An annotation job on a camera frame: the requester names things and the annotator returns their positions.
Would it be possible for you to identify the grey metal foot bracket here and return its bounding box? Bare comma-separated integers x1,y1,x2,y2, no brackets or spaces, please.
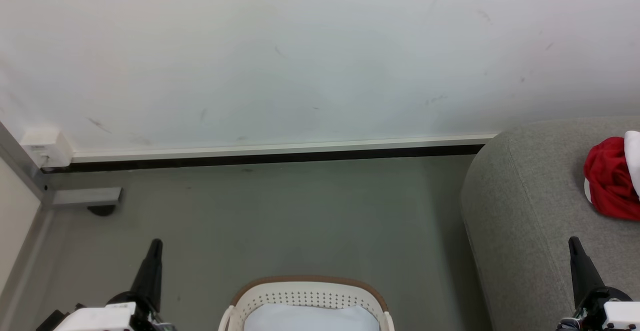
50,187,123,208

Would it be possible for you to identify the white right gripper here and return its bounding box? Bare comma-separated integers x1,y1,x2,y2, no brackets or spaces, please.
557,236,640,331

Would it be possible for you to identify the white laundry basket brown rim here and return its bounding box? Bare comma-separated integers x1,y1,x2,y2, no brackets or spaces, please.
217,275,396,331

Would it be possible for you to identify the grey metal partition frame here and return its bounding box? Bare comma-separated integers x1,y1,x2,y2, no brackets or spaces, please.
0,121,56,331

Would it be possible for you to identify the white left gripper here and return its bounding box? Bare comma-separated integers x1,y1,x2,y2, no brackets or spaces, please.
35,238,176,331

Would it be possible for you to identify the white wall socket box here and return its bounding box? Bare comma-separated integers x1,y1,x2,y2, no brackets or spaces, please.
21,128,74,169

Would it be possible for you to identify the grey fabric sofa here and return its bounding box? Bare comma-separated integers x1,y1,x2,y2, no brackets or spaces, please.
460,116,640,331

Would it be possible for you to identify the red and white garment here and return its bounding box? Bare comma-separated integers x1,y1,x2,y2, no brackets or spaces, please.
582,130,640,222

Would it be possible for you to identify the white and black skirting board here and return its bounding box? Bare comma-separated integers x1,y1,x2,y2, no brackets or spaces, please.
41,132,498,174

